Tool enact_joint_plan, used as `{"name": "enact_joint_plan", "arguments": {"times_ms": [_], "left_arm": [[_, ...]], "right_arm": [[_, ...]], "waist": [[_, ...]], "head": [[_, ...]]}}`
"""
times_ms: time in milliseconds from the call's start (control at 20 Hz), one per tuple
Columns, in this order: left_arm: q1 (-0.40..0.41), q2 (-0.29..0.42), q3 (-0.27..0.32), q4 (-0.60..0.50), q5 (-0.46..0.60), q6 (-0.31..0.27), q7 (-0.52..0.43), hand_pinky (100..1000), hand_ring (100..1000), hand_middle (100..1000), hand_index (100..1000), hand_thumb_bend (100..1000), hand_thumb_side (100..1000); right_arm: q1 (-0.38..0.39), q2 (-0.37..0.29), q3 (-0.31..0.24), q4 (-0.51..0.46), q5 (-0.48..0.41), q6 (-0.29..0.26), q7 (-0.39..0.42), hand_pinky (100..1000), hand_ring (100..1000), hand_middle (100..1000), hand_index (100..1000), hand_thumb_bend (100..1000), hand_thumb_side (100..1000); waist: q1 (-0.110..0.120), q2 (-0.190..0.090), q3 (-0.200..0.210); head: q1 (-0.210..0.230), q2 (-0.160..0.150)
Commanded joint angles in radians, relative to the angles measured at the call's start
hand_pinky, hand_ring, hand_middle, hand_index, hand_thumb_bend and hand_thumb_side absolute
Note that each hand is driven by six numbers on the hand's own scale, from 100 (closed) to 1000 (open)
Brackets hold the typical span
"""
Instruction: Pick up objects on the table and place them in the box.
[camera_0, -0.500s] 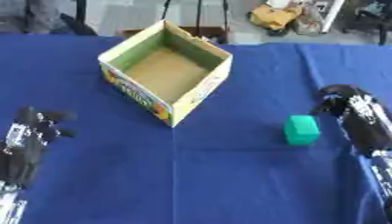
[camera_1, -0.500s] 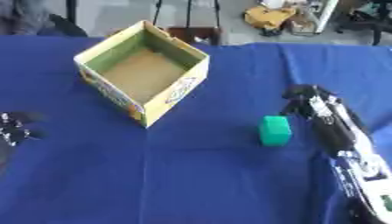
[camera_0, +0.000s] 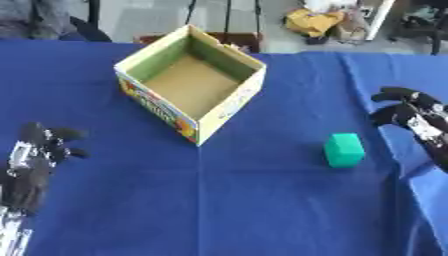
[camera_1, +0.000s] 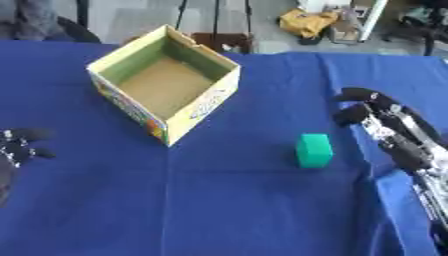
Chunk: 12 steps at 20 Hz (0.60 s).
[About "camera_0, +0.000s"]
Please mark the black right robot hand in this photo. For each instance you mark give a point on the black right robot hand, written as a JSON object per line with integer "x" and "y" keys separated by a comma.
{"x": 417, "y": 116}

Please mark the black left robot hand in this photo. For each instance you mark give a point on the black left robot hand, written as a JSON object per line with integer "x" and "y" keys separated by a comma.
{"x": 29, "y": 176}

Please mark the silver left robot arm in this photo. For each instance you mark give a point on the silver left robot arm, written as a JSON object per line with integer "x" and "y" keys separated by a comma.
{"x": 11, "y": 233}

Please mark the open cardboard box green inside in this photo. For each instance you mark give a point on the open cardboard box green inside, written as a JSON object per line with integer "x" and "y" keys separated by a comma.
{"x": 192, "y": 85}

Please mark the green rectangular block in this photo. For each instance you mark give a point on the green rectangular block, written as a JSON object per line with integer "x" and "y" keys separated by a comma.
{"x": 344, "y": 150}

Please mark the black chair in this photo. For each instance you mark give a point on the black chair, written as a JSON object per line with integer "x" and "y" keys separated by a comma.
{"x": 423, "y": 25}

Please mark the white pole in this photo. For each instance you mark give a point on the white pole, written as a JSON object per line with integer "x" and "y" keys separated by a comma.
{"x": 379, "y": 20}

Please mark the yellow bag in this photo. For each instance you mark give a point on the yellow bag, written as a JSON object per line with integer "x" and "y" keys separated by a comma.
{"x": 314, "y": 21}

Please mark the brown wooden crate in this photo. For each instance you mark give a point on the brown wooden crate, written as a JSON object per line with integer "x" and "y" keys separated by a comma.
{"x": 233, "y": 40}

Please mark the black tripod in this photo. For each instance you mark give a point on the black tripod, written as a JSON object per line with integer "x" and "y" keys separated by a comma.
{"x": 224, "y": 16}

